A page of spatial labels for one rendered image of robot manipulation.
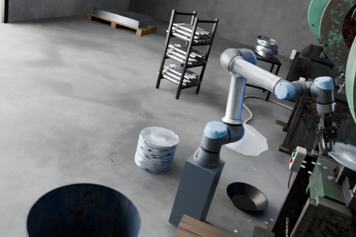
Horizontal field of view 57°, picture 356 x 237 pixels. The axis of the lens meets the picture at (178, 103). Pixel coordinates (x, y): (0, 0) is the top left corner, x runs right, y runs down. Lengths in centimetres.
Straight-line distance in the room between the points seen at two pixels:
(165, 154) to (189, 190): 54
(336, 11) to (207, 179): 174
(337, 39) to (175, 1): 617
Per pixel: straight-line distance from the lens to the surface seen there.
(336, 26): 294
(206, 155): 182
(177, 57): 380
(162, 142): 241
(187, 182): 191
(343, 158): 173
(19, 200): 216
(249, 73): 160
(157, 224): 209
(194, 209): 198
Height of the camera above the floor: 142
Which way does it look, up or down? 23 degrees down
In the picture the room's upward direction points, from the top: 14 degrees clockwise
